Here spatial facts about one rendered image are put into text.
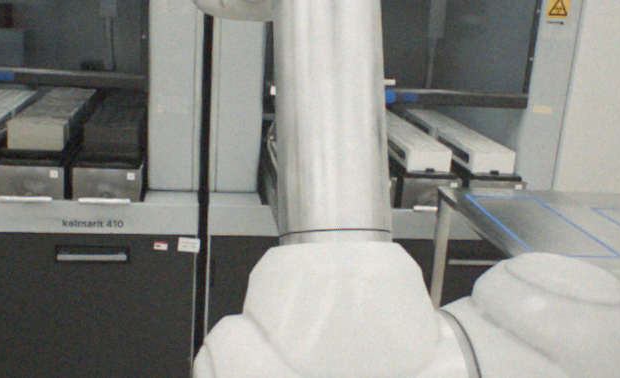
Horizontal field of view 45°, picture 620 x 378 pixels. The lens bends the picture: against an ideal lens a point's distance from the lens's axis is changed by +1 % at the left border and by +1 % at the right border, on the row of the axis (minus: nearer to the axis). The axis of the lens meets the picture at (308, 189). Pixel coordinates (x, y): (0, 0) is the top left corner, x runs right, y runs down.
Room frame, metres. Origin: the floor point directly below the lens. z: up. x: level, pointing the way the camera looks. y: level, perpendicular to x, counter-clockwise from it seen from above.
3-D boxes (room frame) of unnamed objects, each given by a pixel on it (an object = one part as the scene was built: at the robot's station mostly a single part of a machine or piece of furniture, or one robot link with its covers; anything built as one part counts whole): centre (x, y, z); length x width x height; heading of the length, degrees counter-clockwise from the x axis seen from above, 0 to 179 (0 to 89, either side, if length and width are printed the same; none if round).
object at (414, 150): (1.79, -0.25, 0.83); 0.30 x 0.10 x 0.06; 9
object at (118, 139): (1.58, 0.44, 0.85); 0.12 x 0.02 x 0.06; 100
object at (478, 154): (1.81, -0.40, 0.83); 0.30 x 0.10 x 0.06; 9
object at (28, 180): (1.78, 0.62, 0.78); 0.73 x 0.14 x 0.09; 9
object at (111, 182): (1.81, 0.47, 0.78); 0.73 x 0.14 x 0.09; 9
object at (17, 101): (1.94, 0.80, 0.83); 0.30 x 0.10 x 0.06; 9
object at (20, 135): (1.55, 0.59, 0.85); 0.12 x 0.02 x 0.06; 100
